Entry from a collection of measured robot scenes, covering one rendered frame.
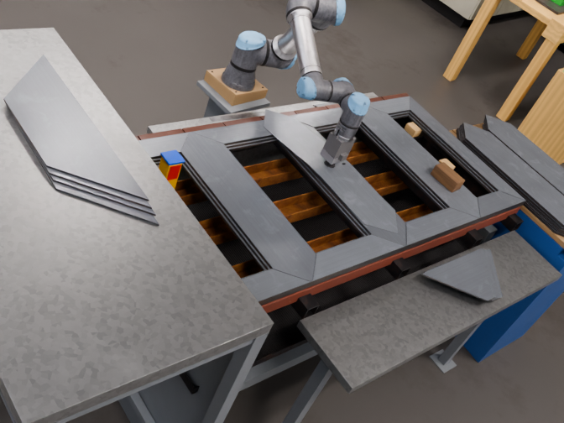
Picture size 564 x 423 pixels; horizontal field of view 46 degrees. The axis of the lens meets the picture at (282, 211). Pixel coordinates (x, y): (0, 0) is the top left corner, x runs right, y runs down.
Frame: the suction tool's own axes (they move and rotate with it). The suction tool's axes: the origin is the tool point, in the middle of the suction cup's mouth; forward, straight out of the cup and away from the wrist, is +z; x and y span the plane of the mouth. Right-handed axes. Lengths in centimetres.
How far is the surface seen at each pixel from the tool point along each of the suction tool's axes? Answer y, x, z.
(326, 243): -12.6, -20.7, 16.6
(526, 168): 97, -36, 0
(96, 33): 42, 222, 86
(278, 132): -5.8, 23.3, 0.3
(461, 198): 44, -35, 0
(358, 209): -5.4, -22.1, 0.2
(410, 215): 35.6, -24.5, 16.7
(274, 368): -37, -39, 56
